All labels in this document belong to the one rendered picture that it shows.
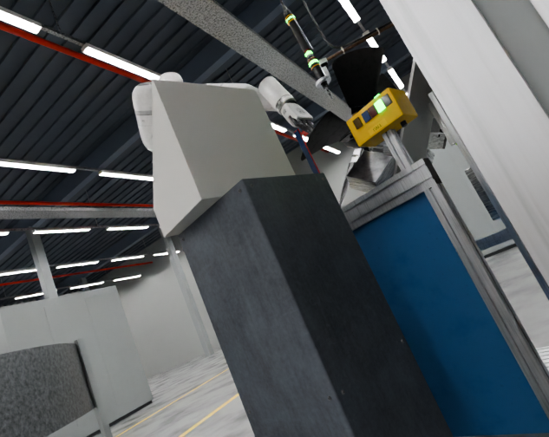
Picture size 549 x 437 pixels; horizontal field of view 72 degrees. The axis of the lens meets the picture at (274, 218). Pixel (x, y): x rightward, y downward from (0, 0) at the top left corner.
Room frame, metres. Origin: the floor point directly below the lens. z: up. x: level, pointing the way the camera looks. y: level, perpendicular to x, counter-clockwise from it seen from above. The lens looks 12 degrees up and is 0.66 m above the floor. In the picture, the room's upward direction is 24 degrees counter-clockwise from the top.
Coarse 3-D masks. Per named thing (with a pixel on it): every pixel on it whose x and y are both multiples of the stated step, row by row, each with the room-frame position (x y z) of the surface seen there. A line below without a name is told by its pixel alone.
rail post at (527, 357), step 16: (432, 192) 1.02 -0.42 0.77; (448, 208) 1.00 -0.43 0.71; (448, 224) 1.02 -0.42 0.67; (464, 224) 1.02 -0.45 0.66; (464, 240) 1.01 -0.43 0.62; (464, 256) 1.02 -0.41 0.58; (480, 256) 1.02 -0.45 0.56; (480, 272) 1.01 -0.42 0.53; (480, 288) 1.02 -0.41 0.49; (496, 288) 1.01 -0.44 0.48; (496, 304) 1.02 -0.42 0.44; (496, 320) 1.02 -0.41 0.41; (512, 320) 1.00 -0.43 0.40; (512, 336) 1.02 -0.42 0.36; (528, 336) 1.03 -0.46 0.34; (512, 352) 1.03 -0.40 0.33; (528, 352) 1.00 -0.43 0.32; (528, 368) 1.02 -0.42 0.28; (544, 368) 1.02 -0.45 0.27; (544, 384) 1.01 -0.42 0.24; (544, 400) 1.02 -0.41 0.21
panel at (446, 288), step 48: (384, 240) 1.17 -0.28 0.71; (432, 240) 1.08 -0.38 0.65; (384, 288) 1.22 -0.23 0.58; (432, 288) 1.12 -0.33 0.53; (432, 336) 1.17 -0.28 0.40; (480, 336) 1.08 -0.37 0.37; (432, 384) 1.22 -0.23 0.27; (480, 384) 1.12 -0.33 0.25; (528, 384) 1.05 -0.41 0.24; (480, 432) 1.17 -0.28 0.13; (528, 432) 1.09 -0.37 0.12
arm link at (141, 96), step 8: (168, 72) 1.39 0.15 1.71; (168, 80) 1.37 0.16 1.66; (176, 80) 1.37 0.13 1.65; (136, 88) 1.08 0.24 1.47; (144, 88) 1.07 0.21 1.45; (136, 96) 1.08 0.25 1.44; (144, 96) 1.07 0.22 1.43; (136, 104) 1.09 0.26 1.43; (144, 104) 1.09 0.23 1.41; (136, 112) 1.11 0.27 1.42; (144, 112) 1.10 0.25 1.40
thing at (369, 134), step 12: (396, 96) 0.97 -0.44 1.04; (384, 108) 0.99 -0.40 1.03; (396, 108) 0.97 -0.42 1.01; (408, 108) 1.00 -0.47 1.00; (372, 120) 1.02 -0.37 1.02; (384, 120) 1.00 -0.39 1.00; (396, 120) 0.98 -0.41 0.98; (408, 120) 1.03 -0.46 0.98; (360, 132) 1.05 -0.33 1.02; (372, 132) 1.03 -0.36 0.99; (384, 132) 1.04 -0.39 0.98; (360, 144) 1.06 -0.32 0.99; (372, 144) 1.10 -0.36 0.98
